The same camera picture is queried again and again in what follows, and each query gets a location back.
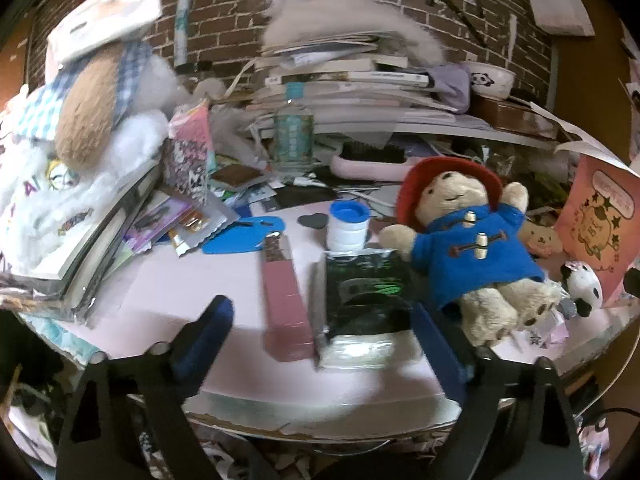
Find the brown square wallet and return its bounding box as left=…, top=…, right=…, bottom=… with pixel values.
left=212, top=165, right=263, bottom=191

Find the pink cartoon paper bag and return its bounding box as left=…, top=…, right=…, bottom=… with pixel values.
left=554, top=152, right=640, bottom=308

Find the silver zigzag foil packet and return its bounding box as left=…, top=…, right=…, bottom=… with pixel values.
left=167, top=207, right=241, bottom=257

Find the long pink box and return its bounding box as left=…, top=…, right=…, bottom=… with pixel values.
left=261, top=232, right=317, bottom=362

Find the large white dog plush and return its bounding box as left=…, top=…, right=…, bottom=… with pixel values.
left=0, top=40, right=188, bottom=281

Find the rolled poster tube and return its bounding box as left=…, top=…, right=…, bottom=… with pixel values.
left=173, top=0, right=201, bottom=68

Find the small panda plush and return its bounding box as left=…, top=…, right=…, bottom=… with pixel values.
left=559, top=261, right=604, bottom=318

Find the brown box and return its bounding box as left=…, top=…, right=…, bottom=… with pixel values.
left=472, top=96, right=561, bottom=138

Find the pink cartoon snack bag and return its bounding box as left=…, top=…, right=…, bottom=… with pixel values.
left=162, top=100, right=218, bottom=208

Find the pink hairbrush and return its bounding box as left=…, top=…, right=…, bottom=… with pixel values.
left=330, top=142, right=418, bottom=181

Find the white shelf board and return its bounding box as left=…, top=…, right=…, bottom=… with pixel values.
left=310, top=115, right=558, bottom=151

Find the pile of large books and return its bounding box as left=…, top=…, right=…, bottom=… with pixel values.
left=10, top=160, right=166, bottom=321

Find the grey fluffy fur item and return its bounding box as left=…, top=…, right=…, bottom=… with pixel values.
left=260, top=0, right=446, bottom=68

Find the pink cartoon desk mat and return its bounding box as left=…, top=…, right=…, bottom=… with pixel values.
left=50, top=200, right=463, bottom=411

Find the white folded paper sheet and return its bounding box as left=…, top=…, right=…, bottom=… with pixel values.
left=554, top=140, right=640, bottom=177

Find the clear plastic water bottle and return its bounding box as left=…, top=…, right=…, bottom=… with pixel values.
left=272, top=99, right=316, bottom=171

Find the purple card packet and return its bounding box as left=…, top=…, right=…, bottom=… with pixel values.
left=125, top=195, right=201, bottom=253

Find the small yellow dog plush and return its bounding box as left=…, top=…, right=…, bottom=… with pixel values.
left=517, top=222, right=563, bottom=258

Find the purple cloth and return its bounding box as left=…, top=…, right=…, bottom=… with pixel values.
left=430, top=64, right=473, bottom=113

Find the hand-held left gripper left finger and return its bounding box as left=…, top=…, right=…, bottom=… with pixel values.
left=55, top=294, right=236, bottom=480

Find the blue plastic tag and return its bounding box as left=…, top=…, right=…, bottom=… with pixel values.
left=201, top=216, right=286, bottom=256

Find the white panda bowl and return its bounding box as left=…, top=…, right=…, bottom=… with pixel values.
left=462, top=61, right=517, bottom=101

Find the white jar with blue lid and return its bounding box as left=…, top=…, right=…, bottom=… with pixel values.
left=326, top=201, right=371, bottom=252

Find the green snack packet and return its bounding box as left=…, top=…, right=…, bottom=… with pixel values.
left=525, top=170, right=571, bottom=208

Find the black foil packet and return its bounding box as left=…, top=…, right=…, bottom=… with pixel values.
left=312, top=249, right=426, bottom=371

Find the stack of books and papers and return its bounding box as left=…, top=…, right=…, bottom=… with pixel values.
left=245, top=30, right=501, bottom=141

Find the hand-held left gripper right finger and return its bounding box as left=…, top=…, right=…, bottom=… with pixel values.
left=410, top=305, right=586, bottom=480

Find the bear plush with red hat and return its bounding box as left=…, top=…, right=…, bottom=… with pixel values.
left=378, top=156, right=563, bottom=347

